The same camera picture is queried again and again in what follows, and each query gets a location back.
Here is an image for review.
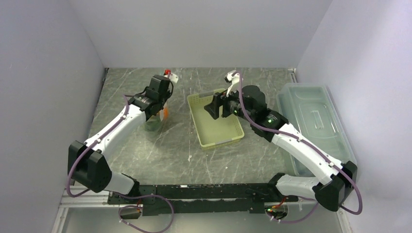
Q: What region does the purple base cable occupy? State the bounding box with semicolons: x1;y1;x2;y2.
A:
266;198;319;225
111;191;175;233

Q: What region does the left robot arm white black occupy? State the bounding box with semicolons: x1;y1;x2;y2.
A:
66;70;179;204

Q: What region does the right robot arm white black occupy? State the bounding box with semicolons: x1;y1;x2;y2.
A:
204;85;363;215

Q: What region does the orange tangerine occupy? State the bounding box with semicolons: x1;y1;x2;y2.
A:
162;107;169;121

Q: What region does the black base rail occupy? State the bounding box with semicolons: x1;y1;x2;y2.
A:
107;183;298;216

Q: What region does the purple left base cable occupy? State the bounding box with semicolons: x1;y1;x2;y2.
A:
111;191;175;233

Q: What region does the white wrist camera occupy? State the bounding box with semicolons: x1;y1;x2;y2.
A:
224;70;240;97
163;69;179;84

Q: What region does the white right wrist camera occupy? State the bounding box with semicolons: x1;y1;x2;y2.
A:
224;70;240;97

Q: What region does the clear zip bag blue zipper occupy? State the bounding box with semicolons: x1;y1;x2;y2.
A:
143;102;169;132

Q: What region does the aluminium frame rail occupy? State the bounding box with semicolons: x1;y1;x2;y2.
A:
59;189;109;208

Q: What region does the clear plastic lidded container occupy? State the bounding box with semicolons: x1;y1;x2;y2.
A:
276;83;357;164

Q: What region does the pale yellow plastic basket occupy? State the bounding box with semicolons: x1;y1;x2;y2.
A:
187;88;244;150

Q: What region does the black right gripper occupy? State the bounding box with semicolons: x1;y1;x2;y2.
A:
204;83;255;122

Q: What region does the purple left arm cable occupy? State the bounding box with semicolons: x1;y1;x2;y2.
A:
66;95;133;198

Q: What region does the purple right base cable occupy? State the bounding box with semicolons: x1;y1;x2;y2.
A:
266;198;319;225

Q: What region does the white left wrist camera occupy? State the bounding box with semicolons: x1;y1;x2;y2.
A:
163;69;179;84

